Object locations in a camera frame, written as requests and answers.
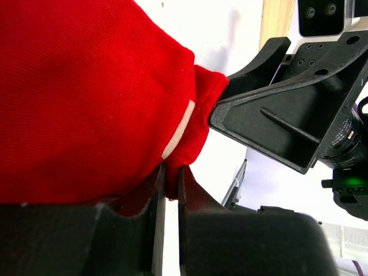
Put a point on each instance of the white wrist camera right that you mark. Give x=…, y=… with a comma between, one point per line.
x=318, y=18

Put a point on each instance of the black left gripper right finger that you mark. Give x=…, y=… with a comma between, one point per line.
x=216, y=241

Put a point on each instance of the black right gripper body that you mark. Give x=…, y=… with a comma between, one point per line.
x=347, y=153

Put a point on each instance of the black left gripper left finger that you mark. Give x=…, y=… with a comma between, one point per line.
x=121, y=237

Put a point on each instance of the wooden compartment tray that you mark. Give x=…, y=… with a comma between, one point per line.
x=276, y=19

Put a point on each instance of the red reindeer sock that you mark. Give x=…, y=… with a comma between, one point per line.
x=94, y=96

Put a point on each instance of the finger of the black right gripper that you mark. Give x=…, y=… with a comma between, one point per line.
x=260, y=71
x=292, y=122

